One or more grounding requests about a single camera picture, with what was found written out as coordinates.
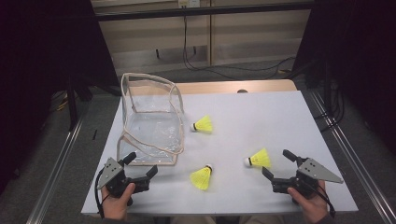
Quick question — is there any black stand leg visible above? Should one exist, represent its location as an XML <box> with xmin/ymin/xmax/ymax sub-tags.
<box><xmin>66</xmin><ymin>74</ymin><xmax>94</xmax><ymax>132</ymax></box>

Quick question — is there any long black floor cable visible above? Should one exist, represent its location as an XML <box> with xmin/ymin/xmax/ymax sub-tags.
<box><xmin>181</xmin><ymin>7</ymin><xmax>297</xmax><ymax>80</ymax></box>

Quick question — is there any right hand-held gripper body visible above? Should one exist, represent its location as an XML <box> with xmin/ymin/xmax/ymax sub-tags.
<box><xmin>271</xmin><ymin>157</ymin><xmax>345</xmax><ymax>204</ymax></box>

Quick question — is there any person's left hand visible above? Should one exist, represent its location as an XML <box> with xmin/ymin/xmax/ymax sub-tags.
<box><xmin>101</xmin><ymin>182</ymin><xmax>136</xmax><ymax>221</ymax></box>

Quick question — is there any metal floor rail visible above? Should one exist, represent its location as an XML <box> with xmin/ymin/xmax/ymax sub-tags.
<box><xmin>309</xmin><ymin>90</ymin><xmax>396</xmax><ymax>224</ymax></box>
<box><xmin>26</xmin><ymin>118</ymin><xmax>85</xmax><ymax>224</ymax></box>

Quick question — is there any dark curtain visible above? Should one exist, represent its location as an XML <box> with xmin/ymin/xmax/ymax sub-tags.
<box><xmin>292</xmin><ymin>0</ymin><xmax>396</xmax><ymax>153</ymax></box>
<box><xmin>0</xmin><ymin>0</ymin><xmax>120</xmax><ymax>194</ymax></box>

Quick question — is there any white wall socket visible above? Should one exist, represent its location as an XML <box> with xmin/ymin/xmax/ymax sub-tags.
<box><xmin>177</xmin><ymin>0</ymin><xmax>201</xmax><ymax>8</ymax></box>

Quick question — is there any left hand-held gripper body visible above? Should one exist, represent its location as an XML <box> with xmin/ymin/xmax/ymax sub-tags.
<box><xmin>96</xmin><ymin>157</ymin><xmax>151</xmax><ymax>207</ymax></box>

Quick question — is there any yellow cable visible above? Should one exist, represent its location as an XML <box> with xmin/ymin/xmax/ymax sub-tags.
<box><xmin>50</xmin><ymin>91</ymin><xmax>71</xmax><ymax>113</ymax></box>

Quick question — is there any white table cover board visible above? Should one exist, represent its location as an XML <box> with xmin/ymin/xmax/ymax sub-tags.
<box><xmin>81</xmin><ymin>91</ymin><xmax>359</xmax><ymax>217</ymax></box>

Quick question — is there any right hand-held gripper black cable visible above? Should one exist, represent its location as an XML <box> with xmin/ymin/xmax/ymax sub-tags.
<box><xmin>303</xmin><ymin>180</ymin><xmax>337</xmax><ymax>218</ymax></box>

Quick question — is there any wooden table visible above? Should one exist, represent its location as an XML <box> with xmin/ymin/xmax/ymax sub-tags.
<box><xmin>127</xmin><ymin>78</ymin><xmax>298</xmax><ymax>96</ymax></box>

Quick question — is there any black metal crossbar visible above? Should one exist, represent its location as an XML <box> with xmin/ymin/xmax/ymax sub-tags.
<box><xmin>92</xmin><ymin>2</ymin><xmax>316</xmax><ymax>22</ymax></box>

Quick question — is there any person's right hand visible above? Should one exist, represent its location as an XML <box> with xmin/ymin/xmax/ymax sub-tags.
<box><xmin>287</xmin><ymin>180</ymin><xmax>331</xmax><ymax>224</ymax></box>

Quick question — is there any bundle of black cables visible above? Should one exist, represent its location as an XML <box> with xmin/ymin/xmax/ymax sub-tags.
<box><xmin>314</xmin><ymin>78</ymin><xmax>347</xmax><ymax>132</ymax></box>

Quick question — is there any yellow shuttlecock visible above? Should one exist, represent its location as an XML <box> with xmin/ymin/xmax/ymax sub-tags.
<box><xmin>190</xmin><ymin>163</ymin><xmax>214</xmax><ymax>191</ymax></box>
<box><xmin>190</xmin><ymin>115</ymin><xmax>214</xmax><ymax>134</ymax></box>
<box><xmin>243</xmin><ymin>147</ymin><xmax>273</xmax><ymax>169</ymax></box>

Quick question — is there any left hand-held gripper black cable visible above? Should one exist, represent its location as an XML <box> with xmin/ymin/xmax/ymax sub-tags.
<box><xmin>93</xmin><ymin>169</ymin><xmax>111</xmax><ymax>220</ymax></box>

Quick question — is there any hand-held gripper black cable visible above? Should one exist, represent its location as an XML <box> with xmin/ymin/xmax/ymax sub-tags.
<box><xmin>303</xmin><ymin>180</ymin><xmax>337</xmax><ymax>218</ymax></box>
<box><xmin>93</xmin><ymin>169</ymin><xmax>111</xmax><ymax>220</ymax></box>

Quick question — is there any clear plastic bag beige trim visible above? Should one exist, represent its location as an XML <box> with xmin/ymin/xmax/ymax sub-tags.
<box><xmin>116</xmin><ymin>72</ymin><xmax>185</xmax><ymax>166</ymax></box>

